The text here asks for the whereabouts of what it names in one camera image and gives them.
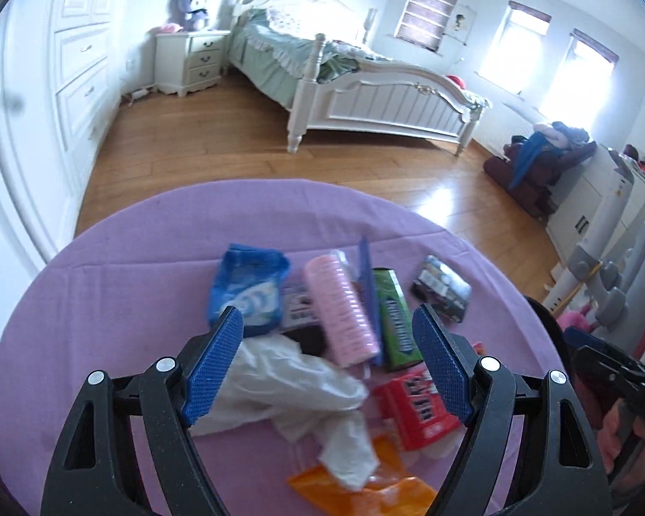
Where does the blue plastic strip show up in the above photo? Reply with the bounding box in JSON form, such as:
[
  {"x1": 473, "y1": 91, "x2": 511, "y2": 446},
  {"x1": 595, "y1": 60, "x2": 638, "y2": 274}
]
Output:
[{"x1": 356, "y1": 236, "x2": 384, "y2": 366}]

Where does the blue garment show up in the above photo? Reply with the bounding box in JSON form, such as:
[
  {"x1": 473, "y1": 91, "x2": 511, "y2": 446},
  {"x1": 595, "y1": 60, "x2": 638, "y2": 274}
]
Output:
[{"x1": 508, "y1": 132, "x2": 560, "y2": 191}]

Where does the striped roman blind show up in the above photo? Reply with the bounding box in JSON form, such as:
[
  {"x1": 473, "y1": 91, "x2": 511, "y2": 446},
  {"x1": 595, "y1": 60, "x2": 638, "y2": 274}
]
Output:
[{"x1": 395, "y1": 0, "x2": 464, "y2": 53}]

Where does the white radiator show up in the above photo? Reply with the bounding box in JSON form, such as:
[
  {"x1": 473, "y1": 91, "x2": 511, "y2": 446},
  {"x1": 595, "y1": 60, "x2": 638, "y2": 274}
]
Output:
[{"x1": 476, "y1": 102, "x2": 549, "y2": 157}]

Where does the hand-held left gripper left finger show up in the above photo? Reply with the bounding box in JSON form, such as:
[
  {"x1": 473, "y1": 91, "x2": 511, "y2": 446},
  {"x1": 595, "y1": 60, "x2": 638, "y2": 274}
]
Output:
[{"x1": 40, "y1": 305, "x2": 245, "y2": 516}]

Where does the white dresser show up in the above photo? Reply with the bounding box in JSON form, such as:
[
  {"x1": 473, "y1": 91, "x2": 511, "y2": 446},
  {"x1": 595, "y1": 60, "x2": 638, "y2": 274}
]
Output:
[{"x1": 545, "y1": 142, "x2": 645, "y2": 259}]

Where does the pink roll packet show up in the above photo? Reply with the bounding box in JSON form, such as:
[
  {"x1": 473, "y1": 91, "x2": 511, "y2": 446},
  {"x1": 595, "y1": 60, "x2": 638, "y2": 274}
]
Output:
[{"x1": 302, "y1": 254, "x2": 380, "y2": 369}]

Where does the green bedspread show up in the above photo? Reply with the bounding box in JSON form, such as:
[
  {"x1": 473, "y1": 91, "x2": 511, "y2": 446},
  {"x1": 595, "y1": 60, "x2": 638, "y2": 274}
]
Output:
[{"x1": 230, "y1": 8, "x2": 361, "y2": 114}]

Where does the yellow cable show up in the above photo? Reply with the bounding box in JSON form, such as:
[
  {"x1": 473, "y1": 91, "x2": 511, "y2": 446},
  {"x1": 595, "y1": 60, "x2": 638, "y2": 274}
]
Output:
[{"x1": 559, "y1": 263, "x2": 603, "y2": 302}]

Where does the purple plush toy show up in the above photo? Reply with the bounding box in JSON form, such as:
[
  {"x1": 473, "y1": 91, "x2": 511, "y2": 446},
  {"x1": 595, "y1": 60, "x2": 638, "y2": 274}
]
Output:
[{"x1": 176, "y1": 0, "x2": 212, "y2": 32}]

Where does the yellow orange wrapper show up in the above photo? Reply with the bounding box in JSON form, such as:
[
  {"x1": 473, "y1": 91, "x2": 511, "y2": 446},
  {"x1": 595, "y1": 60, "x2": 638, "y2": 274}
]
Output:
[{"x1": 287, "y1": 435, "x2": 437, "y2": 516}]

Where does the purple tablecloth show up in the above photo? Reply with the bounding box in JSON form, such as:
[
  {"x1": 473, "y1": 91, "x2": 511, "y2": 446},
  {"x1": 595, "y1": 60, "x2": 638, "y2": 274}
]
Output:
[{"x1": 0, "y1": 178, "x2": 571, "y2": 516}]

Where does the dark red armchair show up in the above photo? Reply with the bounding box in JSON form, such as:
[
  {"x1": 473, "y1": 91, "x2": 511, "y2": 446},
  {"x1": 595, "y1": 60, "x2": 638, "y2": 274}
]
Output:
[{"x1": 484, "y1": 140, "x2": 597, "y2": 218}]

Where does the black trash bin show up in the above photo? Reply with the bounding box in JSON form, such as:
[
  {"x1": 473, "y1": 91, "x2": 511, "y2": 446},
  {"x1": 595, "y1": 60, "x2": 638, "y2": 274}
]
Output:
[{"x1": 524, "y1": 295, "x2": 576, "y2": 388}]

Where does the green gum packet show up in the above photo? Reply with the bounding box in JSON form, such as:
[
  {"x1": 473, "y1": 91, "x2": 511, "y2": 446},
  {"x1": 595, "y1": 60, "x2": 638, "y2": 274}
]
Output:
[{"x1": 372, "y1": 267, "x2": 425, "y2": 372}]

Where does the red candy packet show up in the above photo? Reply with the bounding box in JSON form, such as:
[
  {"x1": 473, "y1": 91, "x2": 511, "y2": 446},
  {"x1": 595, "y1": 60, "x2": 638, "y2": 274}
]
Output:
[{"x1": 373, "y1": 368, "x2": 463, "y2": 452}]

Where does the wall scroll picture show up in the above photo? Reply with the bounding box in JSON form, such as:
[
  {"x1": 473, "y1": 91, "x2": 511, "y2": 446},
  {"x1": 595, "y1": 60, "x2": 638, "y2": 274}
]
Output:
[{"x1": 451, "y1": 4, "x2": 475, "y2": 44}]

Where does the grey pink study chair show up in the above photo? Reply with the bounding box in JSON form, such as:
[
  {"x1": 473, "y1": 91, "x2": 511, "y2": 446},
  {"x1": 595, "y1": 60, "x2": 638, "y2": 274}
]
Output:
[{"x1": 543, "y1": 147, "x2": 645, "y2": 334}]

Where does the black snack packet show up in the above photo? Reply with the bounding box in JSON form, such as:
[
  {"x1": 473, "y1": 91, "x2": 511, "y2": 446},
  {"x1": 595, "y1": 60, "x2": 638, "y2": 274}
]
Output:
[{"x1": 411, "y1": 255, "x2": 473, "y2": 324}]

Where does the floral pillow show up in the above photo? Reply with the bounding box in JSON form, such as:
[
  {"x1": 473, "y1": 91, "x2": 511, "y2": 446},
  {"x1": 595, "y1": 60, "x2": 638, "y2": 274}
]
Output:
[{"x1": 266, "y1": 5, "x2": 323, "y2": 38}]

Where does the white nightstand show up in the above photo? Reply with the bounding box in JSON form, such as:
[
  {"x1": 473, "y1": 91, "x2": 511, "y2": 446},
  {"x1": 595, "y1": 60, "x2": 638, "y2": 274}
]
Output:
[{"x1": 155, "y1": 29, "x2": 232, "y2": 96}]

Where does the pile of clothes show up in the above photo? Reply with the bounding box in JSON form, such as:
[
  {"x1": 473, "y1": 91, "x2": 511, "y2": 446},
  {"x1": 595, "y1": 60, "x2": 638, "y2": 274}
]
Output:
[{"x1": 534, "y1": 121, "x2": 592, "y2": 148}]

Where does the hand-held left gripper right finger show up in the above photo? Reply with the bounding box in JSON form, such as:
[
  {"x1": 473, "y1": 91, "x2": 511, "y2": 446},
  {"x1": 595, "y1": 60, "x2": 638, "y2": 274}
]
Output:
[{"x1": 411, "y1": 304, "x2": 614, "y2": 516}]

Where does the white wooden bed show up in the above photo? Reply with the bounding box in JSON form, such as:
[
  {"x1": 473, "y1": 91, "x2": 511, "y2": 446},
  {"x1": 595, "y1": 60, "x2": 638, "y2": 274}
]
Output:
[{"x1": 228, "y1": 0, "x2": 490, "y2": 158}]

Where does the blue packet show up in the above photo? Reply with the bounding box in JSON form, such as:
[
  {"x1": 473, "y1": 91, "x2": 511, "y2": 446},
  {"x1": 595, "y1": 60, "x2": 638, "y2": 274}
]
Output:
[{"x1": 209, "y1": 244, "x2": 291, "y2": 339}]

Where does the person's right hand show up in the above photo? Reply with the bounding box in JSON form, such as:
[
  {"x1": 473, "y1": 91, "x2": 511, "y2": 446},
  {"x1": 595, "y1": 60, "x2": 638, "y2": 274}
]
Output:
[{"x1": 601, "y1": 396, "x2": 643, "y2": 476}]

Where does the white framed window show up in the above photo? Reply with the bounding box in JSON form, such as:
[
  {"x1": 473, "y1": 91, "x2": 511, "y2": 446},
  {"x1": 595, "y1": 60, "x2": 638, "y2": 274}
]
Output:
[
  {"x1": 476, "y1": 1, "x2": 552, "y2": 95},
  {"x1": 540, "y1": 28, "x2": 619, "y2": 124}
]

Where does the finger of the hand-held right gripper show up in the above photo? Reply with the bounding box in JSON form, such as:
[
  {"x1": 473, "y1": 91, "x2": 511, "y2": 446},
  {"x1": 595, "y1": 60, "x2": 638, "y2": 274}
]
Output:
[{"x1": 572, "y1": 344, "x2": 645, "y2": 404}]

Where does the white wardrobe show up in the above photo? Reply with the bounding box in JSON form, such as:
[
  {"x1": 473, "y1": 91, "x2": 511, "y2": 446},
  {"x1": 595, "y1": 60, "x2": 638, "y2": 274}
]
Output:
[{"x1": 0, "y1": 0, "x2": 135, "y2": 345}]

